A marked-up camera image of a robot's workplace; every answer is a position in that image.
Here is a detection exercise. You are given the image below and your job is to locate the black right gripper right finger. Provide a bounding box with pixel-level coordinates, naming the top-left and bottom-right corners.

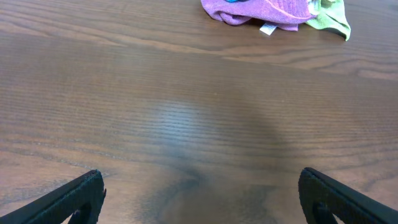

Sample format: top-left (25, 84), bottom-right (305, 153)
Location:
top-left (298, 167), bottom-right (397, 224)

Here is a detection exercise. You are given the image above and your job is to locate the crumpled green cloth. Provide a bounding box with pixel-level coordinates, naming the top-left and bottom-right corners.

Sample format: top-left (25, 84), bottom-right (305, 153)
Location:
top-left (306, 0), bottom-right (351, 41)

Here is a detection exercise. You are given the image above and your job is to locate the crumpled purple cloth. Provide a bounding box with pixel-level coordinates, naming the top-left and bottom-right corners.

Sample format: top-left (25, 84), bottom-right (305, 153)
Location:
top-left (201, 0), bottom-right (314, 31)

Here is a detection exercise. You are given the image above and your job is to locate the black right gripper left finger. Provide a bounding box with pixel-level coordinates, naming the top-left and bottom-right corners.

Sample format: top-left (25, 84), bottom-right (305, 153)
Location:
top-left (1, 170), bottom-right (106, 224)

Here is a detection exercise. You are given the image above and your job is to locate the blue microfiber cloth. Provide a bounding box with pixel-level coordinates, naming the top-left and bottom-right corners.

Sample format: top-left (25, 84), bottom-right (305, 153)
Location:
top-left (225, 0), bottom-right (248, 2)

